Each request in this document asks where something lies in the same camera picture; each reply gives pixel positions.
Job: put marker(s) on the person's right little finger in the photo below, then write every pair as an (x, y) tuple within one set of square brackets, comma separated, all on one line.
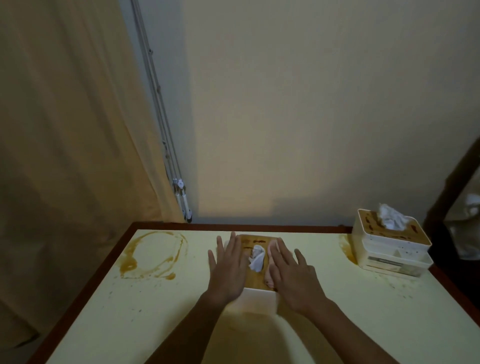
[(311, 270)]

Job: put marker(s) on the person's left hand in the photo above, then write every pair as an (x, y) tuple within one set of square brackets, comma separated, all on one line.
[(227, 275)]

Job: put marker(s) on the white pipe fitting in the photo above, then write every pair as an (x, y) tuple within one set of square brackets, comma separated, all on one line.
[(180, 184)]

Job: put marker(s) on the dark wooden furniture frame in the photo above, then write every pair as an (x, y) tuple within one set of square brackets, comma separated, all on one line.
[(446, 195)]

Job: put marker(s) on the person's right forearm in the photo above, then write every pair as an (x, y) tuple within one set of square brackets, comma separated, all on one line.
[(348, 333)]

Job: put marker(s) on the person's right thumb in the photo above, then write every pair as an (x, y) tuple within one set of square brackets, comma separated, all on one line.
[(269, 278)]

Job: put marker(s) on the person's left little finger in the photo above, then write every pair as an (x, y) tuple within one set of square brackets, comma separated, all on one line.
[(212, 260)]

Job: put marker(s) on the person's right middle finger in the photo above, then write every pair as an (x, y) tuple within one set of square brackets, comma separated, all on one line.
[(283, 250)]

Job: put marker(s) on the white tissue box with organizer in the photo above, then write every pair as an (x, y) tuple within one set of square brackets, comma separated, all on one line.
[(392, 251)]

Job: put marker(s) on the grey wall pipe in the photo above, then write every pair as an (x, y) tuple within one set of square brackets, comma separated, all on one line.
[(159, 108), (167, 112)]

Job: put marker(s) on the crumpled white tissue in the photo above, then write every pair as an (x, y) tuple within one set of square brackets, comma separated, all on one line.
[(392, 218)]

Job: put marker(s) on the white cloth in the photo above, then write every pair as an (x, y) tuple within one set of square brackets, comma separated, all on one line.
[(467, 228)]

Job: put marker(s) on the beige curtain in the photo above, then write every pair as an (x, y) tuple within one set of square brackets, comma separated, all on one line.
[(71, 150)]

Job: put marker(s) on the person's right hand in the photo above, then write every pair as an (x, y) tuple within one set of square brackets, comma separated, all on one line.
[(294, 285)]

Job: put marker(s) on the person's left forearm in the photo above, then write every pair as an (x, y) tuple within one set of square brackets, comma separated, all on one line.
[(187, 333)]

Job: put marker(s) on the white tissue box wooden lid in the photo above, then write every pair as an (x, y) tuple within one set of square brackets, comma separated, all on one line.
[(258, 300)]

